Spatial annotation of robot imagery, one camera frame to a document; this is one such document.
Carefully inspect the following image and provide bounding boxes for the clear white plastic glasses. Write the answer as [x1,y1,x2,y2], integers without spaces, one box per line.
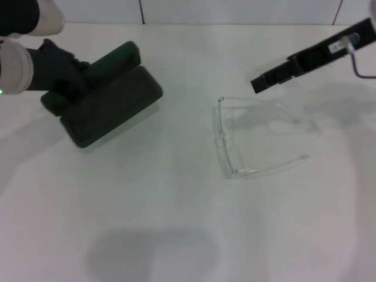
[211,96,310,180]

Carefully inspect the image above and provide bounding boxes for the right gripper grey cable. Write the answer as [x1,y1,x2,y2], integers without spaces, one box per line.
[337,32,376,79]

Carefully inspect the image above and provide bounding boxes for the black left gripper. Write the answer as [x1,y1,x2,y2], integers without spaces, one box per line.
[25,38,90,102]

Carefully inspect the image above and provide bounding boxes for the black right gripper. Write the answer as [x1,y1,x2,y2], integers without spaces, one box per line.
[250,16,376,95]

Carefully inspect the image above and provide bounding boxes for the green glasses case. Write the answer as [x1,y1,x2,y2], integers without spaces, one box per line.
[40,41,164,149]

